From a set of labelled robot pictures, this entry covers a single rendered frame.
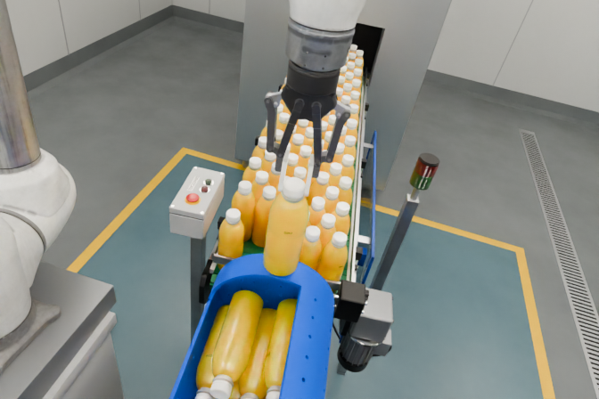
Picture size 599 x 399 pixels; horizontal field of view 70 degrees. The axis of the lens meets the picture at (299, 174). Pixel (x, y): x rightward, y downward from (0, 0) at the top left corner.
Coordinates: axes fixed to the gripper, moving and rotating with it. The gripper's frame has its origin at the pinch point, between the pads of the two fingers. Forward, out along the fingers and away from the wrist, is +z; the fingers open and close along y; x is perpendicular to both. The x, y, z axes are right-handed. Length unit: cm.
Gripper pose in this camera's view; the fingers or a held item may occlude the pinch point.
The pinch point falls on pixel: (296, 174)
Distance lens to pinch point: 72.5
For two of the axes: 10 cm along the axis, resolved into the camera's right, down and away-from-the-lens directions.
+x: 1.1, -5.9, 8.0
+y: 9.8, 1.8, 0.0
